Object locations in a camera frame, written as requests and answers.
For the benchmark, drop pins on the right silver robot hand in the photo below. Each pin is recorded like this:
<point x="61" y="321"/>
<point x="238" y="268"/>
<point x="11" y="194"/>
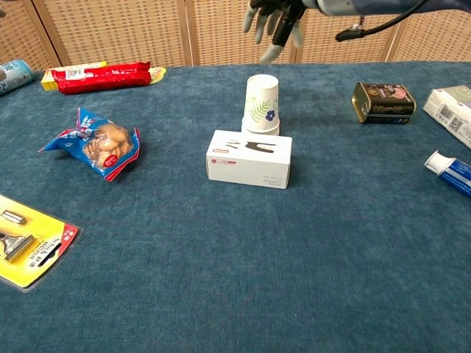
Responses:
<point x="285" y="22"/>

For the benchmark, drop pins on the white paper cup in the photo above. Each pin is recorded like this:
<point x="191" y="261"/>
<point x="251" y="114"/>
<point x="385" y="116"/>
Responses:
<point x="261" y="133"/>
<point x="261" y="99"/>
<point x="261" y="129"/>

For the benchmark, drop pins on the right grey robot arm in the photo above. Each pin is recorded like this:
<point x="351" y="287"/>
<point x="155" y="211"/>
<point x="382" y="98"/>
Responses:
<point x="368" y="6"/>

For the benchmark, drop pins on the black rectangular tin can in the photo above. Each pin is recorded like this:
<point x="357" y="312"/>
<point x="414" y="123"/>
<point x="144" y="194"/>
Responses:
<point x="386" y="104"/>

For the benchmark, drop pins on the yellow green snack pouch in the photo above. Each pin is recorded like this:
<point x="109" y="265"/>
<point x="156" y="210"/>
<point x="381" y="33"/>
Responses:
<point x="159" y="75"/>

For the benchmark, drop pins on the white box black print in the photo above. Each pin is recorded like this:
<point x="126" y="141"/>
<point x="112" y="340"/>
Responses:
<point x="250" y="162"/>

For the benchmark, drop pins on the woven bamboo folding screen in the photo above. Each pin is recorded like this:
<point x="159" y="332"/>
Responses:
<point x="121" y="33"/>

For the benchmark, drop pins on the pastel tissue multipack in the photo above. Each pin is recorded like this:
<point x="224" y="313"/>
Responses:
<point x="449" y="110"/>

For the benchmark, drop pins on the red biscuit package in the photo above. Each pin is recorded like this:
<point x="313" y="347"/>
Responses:
<point x="103" y="79"/>

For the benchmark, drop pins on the blue cookie snack bag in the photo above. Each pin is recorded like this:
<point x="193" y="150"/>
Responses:
<point x="99" y="147"/>

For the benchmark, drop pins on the blue white toothpaste tube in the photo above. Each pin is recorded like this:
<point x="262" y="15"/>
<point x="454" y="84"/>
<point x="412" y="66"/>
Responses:
<point x="456" y="173"/>

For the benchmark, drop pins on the blue table cloth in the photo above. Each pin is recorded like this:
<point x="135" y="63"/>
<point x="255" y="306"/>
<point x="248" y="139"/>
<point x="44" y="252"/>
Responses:
<point x="235" y="257"/>

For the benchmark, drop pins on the light blue beverage can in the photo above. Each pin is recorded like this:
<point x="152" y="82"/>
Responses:
<point x="14" y="77"/>

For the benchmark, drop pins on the yellow razor blister pack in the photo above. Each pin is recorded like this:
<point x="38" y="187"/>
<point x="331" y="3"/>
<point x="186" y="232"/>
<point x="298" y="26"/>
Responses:
<point x="33" y="250"/>

